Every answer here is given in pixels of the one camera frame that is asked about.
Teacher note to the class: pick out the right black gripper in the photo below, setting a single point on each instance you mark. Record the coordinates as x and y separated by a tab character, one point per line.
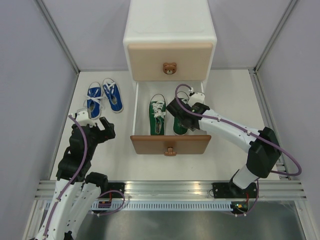
191	105

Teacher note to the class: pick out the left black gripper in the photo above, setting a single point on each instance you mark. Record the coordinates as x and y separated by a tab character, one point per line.
105	134

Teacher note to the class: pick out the green sneaker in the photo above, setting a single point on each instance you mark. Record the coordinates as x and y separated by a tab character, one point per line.
157	115
178	128

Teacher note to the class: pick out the brown drawer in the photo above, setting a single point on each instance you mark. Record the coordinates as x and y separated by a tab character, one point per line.
192	143

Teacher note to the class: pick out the blue sneaker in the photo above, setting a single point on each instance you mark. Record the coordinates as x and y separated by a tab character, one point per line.
113	94
93	100

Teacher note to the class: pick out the bear knob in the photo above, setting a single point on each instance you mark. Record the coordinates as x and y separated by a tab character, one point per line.
169	68
170	152

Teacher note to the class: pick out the beige drawer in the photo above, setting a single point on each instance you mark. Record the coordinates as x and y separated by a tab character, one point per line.
193	60

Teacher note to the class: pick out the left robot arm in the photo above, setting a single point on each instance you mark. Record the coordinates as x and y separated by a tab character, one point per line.
76	188

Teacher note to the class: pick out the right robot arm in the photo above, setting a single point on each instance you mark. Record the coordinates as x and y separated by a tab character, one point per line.
259	145

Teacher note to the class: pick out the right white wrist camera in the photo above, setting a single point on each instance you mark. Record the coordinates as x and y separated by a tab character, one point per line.
195	97

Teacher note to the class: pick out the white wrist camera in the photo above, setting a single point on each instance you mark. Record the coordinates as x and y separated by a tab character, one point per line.
82	118
195	97

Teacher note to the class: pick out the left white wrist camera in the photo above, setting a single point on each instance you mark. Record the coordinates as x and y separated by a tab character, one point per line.
82	118

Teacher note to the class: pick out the white slotted cable duct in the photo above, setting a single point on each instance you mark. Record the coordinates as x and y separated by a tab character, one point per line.
177	206

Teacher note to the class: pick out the aluminium mounting rail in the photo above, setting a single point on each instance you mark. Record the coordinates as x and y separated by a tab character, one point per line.
269	190

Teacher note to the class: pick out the white cabinet frame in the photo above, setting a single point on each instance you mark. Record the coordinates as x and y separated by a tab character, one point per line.
169	21

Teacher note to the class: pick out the left aluminium frame post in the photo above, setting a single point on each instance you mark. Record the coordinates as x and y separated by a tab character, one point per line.
57	34

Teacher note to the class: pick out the aluminium frame post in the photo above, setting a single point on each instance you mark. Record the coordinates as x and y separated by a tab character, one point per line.
57	34
275	34

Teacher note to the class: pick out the right aluminium frame post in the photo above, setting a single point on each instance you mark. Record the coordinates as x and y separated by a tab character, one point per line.
275	34

